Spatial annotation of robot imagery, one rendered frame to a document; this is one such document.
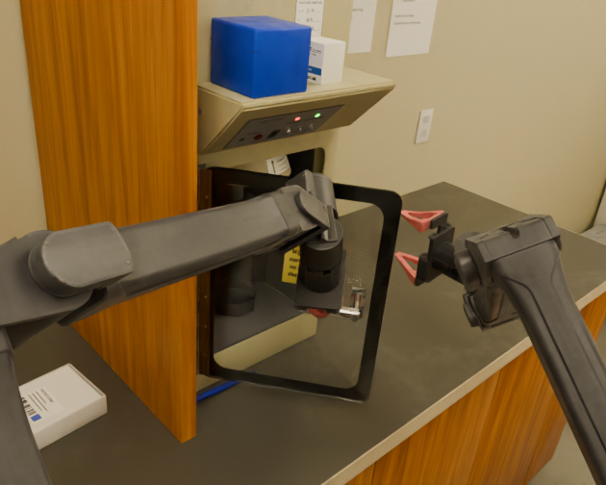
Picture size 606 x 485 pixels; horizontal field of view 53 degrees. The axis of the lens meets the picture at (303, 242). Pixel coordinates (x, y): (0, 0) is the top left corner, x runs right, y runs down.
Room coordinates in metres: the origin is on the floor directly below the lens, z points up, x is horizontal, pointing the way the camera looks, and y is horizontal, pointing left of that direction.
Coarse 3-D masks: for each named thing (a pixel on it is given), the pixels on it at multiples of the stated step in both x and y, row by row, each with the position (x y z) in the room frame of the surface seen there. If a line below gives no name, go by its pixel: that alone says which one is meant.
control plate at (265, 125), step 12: (324, 108) 0.92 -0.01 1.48; (336, 108) 0.95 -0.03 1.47; (252, 120) 0.82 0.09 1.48; (264, 120) 0.84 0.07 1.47; (276, 120) 0.87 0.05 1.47; (288, 120) 0.89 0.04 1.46; (300, 120) 0.92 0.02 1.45; (312, 120) 0.94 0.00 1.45; (324, 120) 0.97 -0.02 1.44; (240, 132) 0.84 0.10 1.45; (252, 132) 0.86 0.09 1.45; (264, 132) 0.88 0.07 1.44; (300, 132) 0.96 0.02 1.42; (228, 144) 0.85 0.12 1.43; (240, 144) 0.88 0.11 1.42
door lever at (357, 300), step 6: (354, 294) 0.82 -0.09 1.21; (360, 294) 0.82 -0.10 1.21; (354, 300) 0.81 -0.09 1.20; (360, 300) 0.82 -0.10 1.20; (342, 306) 0.79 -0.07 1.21; (354, 306) 0.80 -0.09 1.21; (360, 306) 0.80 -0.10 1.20; (306, 312) 0.78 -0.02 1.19; (342, 312) 0.78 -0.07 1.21; (348, 312) 0.78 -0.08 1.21; (354, 312) 0.78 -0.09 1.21; (360, 312) 0.78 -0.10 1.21; (342, 318) 0.78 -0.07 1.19; (348, 318) 0.78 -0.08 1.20; (354, 318) 0.77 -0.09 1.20
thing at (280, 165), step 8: (264, 160) 1.00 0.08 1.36; (272, 160) 1.01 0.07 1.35; (280, 160) 1.03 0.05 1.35; (288, 160) 1.07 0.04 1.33; (240, 168) 0.98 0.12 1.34; (248, 168) 0.98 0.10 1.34; (256, 168) 0.99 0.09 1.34; (264, 168) 0.99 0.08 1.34; (272, 168) 1.00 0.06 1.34; (280, 168) 1.02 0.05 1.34; (288, 168) 1.04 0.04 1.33
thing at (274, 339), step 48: (240, 192) 0.85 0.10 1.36; (336, 192) 0.83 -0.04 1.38; (384, 192) 0.82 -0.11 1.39; (384, 240) 0.82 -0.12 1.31; (240, 288) 0.85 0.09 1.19; (288, 288) 0.84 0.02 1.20; (384, 288) 0.82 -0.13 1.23; (240, 336) 0.85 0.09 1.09; (288, 336) 0.84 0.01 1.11; (336, 336) 0.83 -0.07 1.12; (288, 384) 0.84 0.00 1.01; (336, 384) 0.83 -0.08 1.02
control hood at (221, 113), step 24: (360, 72) 1.05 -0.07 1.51; (216, 96) 0.82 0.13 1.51; (240, 96) 0.81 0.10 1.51; (288, 96) 0.84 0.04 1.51; (312, 96) 0.87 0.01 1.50; (336, 96) 0.91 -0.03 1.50; (360, 96) 0.96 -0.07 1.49; (384, 96) 1.02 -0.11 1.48; (216, 120) 0.82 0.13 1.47; (240, 120) 0.81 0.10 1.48; (336, 120) 1.00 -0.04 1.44; (216, 144) 0.84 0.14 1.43
